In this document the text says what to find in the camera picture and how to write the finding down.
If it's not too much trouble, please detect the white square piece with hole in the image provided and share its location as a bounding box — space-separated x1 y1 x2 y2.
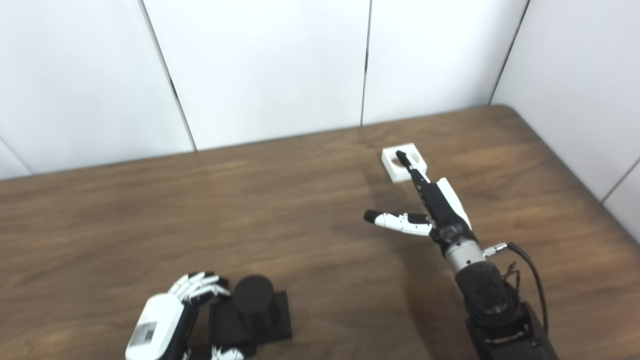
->
381 143 429 184

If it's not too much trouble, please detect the white and black right hand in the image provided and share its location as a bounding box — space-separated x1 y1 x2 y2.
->
363 150 478 251

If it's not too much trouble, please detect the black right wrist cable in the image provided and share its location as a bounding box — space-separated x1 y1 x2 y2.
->
482 242 549 336

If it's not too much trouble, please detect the white and black left hand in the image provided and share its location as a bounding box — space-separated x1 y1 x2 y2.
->
125 271 246 360

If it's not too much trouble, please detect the black peg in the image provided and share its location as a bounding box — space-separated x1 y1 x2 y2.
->
209 275 293 351

